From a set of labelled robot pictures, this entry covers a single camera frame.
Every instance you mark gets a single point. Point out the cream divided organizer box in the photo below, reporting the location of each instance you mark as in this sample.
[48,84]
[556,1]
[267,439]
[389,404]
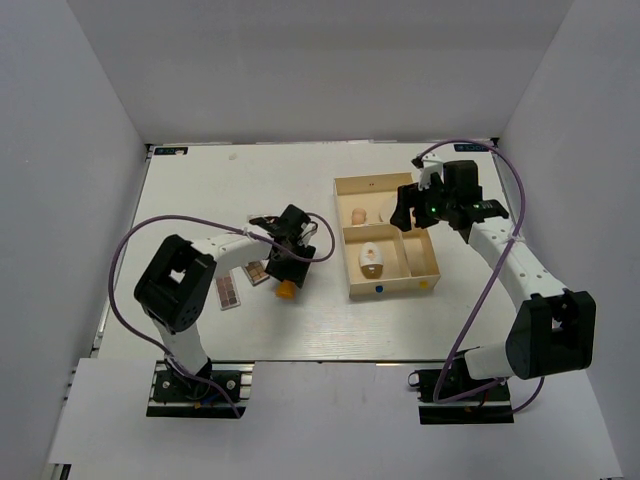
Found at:
[409,259]

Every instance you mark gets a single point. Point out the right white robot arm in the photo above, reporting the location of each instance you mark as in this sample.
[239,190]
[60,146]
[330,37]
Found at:
[553,331]

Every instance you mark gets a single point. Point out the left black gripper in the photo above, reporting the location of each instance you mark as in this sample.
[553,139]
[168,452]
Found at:
[294,273]

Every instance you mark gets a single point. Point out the round white powder puff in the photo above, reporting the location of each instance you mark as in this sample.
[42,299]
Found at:
[387,209]

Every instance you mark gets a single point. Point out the orange white foundation bottle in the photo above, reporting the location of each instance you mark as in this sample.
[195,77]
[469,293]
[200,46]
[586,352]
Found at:
[286,290]

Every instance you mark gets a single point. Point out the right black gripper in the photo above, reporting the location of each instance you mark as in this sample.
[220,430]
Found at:
[406,198]

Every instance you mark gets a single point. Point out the brown long eyeshadow palette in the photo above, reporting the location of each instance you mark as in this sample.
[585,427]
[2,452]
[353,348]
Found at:
[255,272]

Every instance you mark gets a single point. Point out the white egg-shaped sponge case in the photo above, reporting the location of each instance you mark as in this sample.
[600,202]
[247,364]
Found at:
[371,262]

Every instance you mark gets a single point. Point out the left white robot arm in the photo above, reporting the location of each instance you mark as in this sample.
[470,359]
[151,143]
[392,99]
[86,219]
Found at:
[173,289]

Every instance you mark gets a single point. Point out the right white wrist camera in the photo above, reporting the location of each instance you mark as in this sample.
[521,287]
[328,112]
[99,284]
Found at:
[427,165]

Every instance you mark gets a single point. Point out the mauve long eyeshadow palette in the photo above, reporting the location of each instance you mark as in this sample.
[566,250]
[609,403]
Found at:
[227,293]

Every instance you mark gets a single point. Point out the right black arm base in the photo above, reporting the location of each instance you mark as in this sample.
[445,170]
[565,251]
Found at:
[487,407]

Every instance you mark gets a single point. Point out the beige makeup sponge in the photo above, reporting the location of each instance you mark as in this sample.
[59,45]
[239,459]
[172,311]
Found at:
[358,216]

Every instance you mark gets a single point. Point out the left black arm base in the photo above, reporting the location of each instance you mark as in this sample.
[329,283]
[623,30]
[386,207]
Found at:
[172,397]

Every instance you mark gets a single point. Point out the colourful square eyeshadow palette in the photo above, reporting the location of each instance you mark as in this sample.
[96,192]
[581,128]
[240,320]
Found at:
[261,219]

